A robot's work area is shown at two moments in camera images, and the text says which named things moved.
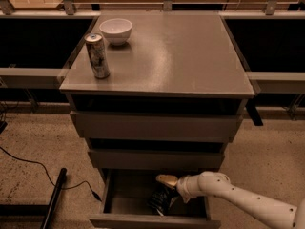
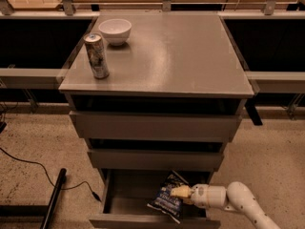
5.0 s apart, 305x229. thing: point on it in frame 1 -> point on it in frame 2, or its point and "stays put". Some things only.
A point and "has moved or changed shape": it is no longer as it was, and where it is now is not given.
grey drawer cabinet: [173, 99] stays put
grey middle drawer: [119, 158] stays put
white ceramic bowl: [116, 31] stays put
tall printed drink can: [98, 54] stays put
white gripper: [183, 187] -> [200, 195]
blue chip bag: [161, 197] has moved or changed shape
